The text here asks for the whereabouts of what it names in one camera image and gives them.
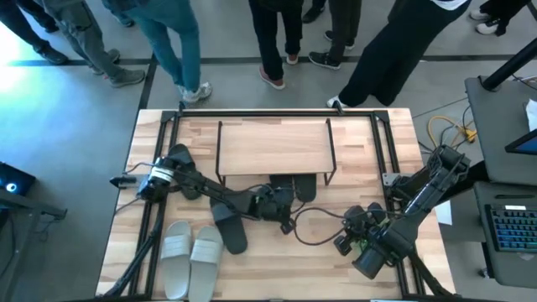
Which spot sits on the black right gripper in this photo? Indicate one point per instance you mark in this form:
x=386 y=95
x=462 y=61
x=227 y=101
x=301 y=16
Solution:
x=373 y=247

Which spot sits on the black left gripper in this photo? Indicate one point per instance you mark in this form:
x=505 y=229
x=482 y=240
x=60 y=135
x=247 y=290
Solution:
x=270 y=205

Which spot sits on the white slide sandal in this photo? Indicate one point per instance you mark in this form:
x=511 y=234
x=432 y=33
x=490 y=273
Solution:
x=205 y=264
x=176 y=260

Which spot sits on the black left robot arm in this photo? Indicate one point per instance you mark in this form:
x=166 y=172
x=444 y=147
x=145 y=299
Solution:
x=210 y=189

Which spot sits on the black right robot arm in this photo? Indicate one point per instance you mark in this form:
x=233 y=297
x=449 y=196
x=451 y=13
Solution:
x=428 y=189

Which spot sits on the silver mounting plate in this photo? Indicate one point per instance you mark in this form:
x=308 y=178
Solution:
x=388 y=178

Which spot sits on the white paper sheet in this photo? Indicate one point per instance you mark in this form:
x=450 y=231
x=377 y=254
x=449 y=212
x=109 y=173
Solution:
x=444 y=214

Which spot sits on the black metal beam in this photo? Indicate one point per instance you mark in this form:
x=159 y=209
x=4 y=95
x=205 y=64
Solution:
x=474 y=176

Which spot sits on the person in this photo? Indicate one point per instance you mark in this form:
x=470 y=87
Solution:
x=398 y=50
x=503 y=10
x=268 y=38
x=123 y=19
x=344 y=25
x=84 y=35
x=184 y=46
x=52 y=54

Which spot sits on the backlit black keyboard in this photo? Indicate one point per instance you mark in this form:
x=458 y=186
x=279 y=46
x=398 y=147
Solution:
x=514 y=228

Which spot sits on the black tablet blue screen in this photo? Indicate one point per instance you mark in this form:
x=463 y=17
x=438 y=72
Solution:
x=526 y=144

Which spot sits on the black round pole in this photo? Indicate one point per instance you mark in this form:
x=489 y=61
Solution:
x=507 y=67

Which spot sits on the black metal stand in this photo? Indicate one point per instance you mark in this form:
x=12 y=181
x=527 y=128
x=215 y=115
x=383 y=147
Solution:
x=33 y=207

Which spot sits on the black device blue light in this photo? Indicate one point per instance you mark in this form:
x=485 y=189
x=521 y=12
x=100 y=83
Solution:
x=17 y=178

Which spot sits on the wooden shelf black metal frame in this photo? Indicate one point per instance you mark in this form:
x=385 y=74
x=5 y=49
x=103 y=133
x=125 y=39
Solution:
x=272 y=147

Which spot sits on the black aluminium table frame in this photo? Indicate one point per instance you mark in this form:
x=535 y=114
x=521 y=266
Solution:
x=272 y=113

